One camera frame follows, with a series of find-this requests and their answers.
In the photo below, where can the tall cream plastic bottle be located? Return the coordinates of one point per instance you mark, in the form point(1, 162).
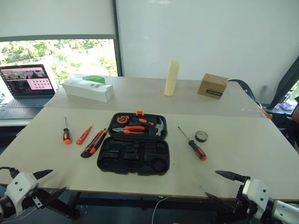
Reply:
point(171, 79)

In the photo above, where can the long orange black screwdriver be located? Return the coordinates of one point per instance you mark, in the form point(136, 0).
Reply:
point(197, 150)

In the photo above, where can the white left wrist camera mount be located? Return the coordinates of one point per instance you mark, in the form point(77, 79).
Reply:
point(19, 189)

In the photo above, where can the black metal table frame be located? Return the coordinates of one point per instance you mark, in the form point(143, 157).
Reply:
point(116, 198)

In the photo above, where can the dark window frame post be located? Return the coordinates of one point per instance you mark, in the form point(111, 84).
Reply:
point(117, 46)

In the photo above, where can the orange black tape measure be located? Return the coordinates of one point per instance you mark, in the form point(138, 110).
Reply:
point(121, 119)

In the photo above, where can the white roller window blind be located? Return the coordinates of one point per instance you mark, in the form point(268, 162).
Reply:
point(56, 18)

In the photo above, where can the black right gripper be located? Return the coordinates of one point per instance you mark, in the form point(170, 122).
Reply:
point(243, 205)

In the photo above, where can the orange voltage tester pen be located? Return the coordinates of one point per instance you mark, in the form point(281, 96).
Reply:
point(83, 136)

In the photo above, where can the small brown cardboard box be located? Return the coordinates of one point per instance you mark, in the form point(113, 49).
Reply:
point(211, 86)

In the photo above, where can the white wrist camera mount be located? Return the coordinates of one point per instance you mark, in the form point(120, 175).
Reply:
point(19, 189)
point(257, 191)

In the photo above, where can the black orange utility knife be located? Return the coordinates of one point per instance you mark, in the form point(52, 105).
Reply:
point(93, 144)

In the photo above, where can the black slanted beam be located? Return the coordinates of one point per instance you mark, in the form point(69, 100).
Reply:
point(286, 84)

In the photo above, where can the long white box green print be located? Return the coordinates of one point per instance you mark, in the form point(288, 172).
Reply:
point(86, 89)

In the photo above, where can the white side desk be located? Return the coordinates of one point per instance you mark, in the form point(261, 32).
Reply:
point(11, 122)

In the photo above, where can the short orange black screwdriver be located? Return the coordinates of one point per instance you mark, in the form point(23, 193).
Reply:
point(66, 136)

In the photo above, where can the black tool case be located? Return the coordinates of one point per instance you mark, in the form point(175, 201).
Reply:
point(130, 161)

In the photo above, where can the black electrical tape roll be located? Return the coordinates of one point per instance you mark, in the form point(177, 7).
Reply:
point(201, 136)

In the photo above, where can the person in dark clothes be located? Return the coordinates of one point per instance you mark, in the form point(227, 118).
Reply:
point(294, 130)

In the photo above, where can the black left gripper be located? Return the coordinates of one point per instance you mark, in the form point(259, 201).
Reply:
point(38, 193)

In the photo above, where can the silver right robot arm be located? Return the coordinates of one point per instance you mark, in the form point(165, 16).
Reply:
point(285, 208)

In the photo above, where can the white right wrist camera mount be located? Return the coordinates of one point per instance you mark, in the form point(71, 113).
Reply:
point(257, 191)

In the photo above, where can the dark grey open laptop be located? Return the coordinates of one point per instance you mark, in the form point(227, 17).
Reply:
point(25, 80)

